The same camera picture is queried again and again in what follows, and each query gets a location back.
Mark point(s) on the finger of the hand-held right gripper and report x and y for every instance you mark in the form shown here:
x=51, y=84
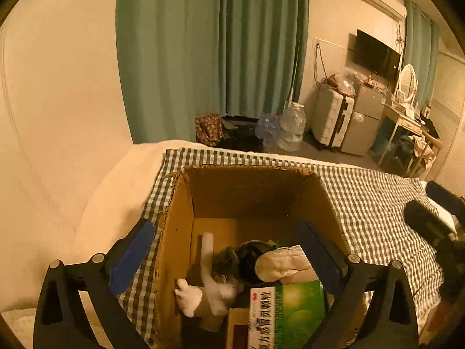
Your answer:
x=445, y=196
x=425, y=220

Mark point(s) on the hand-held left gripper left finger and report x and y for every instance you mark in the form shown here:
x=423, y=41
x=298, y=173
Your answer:
x=132, y=258

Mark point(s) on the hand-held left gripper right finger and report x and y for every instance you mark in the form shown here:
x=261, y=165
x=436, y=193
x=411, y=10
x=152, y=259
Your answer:
x=319, y=258

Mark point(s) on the cream quilted slipper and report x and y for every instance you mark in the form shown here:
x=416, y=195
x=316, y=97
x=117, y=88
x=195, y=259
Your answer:
x=287, y=265

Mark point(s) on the green medicine box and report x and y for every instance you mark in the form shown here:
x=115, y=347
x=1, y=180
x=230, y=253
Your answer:
x=290, y=305

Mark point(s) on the white plush toy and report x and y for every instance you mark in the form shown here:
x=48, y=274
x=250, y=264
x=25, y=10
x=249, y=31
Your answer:
x=189, y=294

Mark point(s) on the black pouch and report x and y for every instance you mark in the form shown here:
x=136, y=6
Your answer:
x=250, y=261

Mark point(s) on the white stick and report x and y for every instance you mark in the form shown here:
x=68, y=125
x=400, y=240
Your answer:
x=208, y=251

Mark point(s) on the brown cardboard box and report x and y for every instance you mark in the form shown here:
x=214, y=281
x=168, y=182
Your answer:
x=236, y=196

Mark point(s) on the small beige carton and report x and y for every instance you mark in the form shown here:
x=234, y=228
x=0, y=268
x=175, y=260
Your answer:
x=238, y=330

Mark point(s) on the cream cloth on chair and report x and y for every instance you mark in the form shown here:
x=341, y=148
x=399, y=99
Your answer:
x=423, y=149

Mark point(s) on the checkered cloth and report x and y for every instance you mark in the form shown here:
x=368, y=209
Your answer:
x=374, y=207

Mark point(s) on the wooden chair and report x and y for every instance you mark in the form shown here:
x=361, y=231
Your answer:
x=434, y=141

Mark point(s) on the white louvered wardrobe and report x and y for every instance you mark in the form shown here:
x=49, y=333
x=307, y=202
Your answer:
x=450, y=116

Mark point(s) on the wooden desk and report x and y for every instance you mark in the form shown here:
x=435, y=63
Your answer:
x=403, y=120

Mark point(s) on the grey mini fridge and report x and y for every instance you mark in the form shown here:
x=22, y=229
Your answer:
x=363, y=120

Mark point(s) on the white oval mirror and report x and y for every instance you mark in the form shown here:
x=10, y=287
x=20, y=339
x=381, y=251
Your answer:
x=407, y=81

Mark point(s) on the clear water jug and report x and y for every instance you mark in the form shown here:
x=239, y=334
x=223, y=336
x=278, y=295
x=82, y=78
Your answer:
x=292, y=127

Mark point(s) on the white suitcase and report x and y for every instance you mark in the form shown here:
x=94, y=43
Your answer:
x=330, y=116

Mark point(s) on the blue water bottle pack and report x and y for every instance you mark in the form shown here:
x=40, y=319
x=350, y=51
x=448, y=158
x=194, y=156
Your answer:
x=268, y=128

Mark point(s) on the black items on floor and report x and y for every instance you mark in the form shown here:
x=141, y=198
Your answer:
x=241, y=136

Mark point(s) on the brown patterned bag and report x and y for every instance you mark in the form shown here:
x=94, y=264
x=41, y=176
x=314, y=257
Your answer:
x=209, y=131

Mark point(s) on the clear plastic bag clutter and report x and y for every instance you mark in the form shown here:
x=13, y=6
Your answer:
x=343, y=83

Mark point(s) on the narrow green curtain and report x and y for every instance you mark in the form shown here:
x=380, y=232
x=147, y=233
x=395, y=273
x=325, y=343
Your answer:
x=421, y=43

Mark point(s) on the wide green curtain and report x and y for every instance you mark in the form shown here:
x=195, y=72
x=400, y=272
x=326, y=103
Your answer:
x=181, y=43

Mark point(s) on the black wall television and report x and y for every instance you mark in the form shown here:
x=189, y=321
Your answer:
x=376, y=56

